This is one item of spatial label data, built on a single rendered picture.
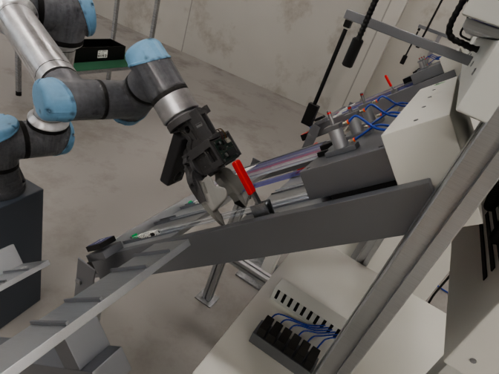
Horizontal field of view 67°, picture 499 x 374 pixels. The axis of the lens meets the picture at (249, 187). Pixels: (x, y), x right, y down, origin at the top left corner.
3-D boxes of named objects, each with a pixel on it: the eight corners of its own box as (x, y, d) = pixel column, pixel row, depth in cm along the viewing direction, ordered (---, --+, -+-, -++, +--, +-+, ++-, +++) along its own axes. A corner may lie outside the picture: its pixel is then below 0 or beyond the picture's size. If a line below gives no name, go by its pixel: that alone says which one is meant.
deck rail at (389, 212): (101, 282, 85) (89, 258, 84) (108, 277, 87) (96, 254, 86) (444, 229, 45) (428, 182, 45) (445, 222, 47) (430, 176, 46)
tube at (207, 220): (134, 241, 89) (131, 237, 89) (138, 238, 90) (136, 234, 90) (330, 194, 61) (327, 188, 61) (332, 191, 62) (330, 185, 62)
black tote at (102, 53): (64, 63, 272) (65, 47, 266) (48, 54, 277) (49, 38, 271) (124, 59, 318) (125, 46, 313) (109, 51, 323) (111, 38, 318)
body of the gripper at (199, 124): (223, 168, 66) (188, 107, 65) (191, 187, 71) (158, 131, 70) (244, 156, 72) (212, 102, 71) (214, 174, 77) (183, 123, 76)
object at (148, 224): (108, 277, 87) (94, 250, 85) (245, 184, 141) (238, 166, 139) (111, 277, 86) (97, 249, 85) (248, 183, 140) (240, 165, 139)
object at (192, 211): (106, 267, 85) (100, 254, 85) (245, 177, 139) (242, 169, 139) (162, 256, 75) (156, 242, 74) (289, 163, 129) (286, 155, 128)
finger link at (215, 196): (230, 217, 65) (214, 168, 67) (207, 228, 68) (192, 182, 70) (241, 216, 67) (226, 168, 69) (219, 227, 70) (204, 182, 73)
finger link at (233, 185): (261, 199, 74) (231, 165, 71) (240, 210, 77) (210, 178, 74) (266, 190, 76) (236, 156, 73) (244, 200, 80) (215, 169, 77)
